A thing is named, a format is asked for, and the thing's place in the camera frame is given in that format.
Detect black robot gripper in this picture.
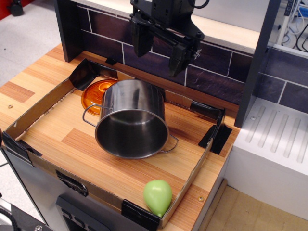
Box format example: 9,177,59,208
130,0,205,77

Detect stainless steel metal pot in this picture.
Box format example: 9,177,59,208
94,79,172,159

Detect cardboard fence with black tape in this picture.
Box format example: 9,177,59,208
0,55,239,231

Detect orange plastic lid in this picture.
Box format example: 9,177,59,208
81,79,117,109

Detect green plastic pear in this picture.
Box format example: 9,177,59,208
143,180,172,218

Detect black object on floor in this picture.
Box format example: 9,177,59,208
7,0,24,17

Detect white drainboard sink unit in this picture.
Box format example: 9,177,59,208
225,98,308,219

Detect dark grey shelf frame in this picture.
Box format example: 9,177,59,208
54,0,281,128

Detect black cable bottom left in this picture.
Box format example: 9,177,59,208
0,206,17,231

